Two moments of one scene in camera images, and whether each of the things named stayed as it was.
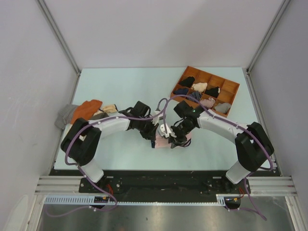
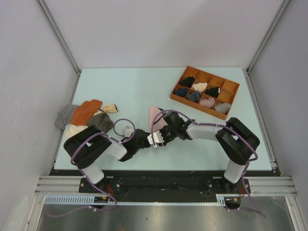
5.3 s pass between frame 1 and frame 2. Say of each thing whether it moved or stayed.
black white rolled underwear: stayed
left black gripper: moved
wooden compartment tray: stayed
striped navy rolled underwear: stayed
